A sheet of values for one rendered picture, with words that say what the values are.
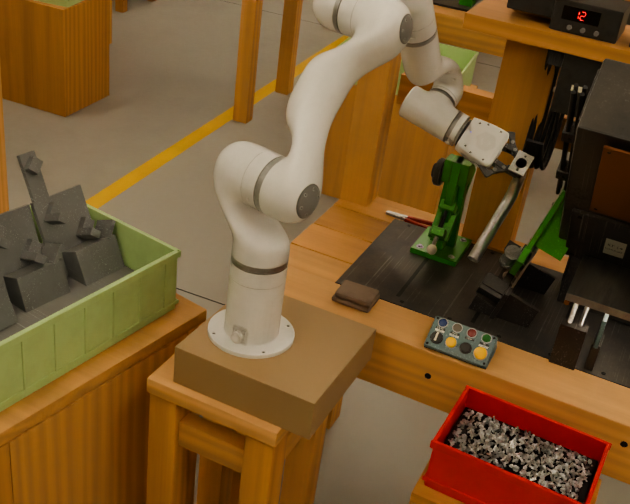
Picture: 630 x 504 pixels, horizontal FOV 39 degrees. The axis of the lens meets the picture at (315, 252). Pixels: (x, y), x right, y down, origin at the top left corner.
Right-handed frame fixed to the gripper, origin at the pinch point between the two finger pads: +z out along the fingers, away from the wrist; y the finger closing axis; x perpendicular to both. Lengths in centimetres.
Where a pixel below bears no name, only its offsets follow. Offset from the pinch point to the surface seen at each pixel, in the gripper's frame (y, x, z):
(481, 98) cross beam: 20.8, 26.1, -19.2
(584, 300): -25.0, -18.6, 27.6
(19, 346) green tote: -98, -28, -64
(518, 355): -38.8, 2.3, 23.7
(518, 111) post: 18.5, 15.9, -8.0
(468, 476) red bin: -69, -26, 26
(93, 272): -78, 5, -74
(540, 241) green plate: -14.2, -2.9, 13.9
